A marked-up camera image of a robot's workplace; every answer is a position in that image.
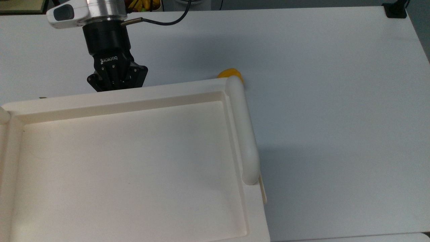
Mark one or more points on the white plastic tray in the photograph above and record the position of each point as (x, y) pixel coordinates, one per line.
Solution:
(127, 161)

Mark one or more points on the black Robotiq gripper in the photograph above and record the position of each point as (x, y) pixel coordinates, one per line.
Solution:
(109, 50)

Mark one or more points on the black table corner clamp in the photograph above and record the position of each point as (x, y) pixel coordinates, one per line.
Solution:
(396, 9)

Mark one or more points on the dark framed board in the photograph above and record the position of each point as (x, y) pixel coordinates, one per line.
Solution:
(22, 6)

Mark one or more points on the yellow bell pepper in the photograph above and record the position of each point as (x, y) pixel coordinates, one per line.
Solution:
(230, 73)

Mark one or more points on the bowl of toy fruit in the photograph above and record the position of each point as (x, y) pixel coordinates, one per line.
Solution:
(142, 4)

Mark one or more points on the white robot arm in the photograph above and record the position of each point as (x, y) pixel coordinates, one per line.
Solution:
(85, 11)

